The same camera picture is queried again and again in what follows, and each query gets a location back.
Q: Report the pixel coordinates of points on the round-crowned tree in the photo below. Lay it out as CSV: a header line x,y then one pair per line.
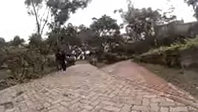
x,y
105,26

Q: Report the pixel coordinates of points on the person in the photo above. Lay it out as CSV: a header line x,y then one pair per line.
x,y
61,60

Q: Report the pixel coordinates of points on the reddish brick path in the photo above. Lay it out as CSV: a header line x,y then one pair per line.
x,y
89,96

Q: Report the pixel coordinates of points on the spreading tree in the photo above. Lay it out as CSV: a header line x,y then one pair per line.
x,y
141,22

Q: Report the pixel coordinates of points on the tall thin-trunked tree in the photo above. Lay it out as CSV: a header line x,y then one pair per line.
x,y
59,14

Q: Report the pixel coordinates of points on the row of green bushes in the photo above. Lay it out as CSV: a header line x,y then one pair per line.
x,y
167,52

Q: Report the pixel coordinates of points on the leafy bushes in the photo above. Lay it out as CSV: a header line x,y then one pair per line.
x,y
27,62

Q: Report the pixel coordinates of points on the grey building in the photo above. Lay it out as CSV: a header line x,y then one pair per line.
x,y
175,29

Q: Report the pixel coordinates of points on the grey wall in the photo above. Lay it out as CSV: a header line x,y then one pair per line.
x,y
197,57

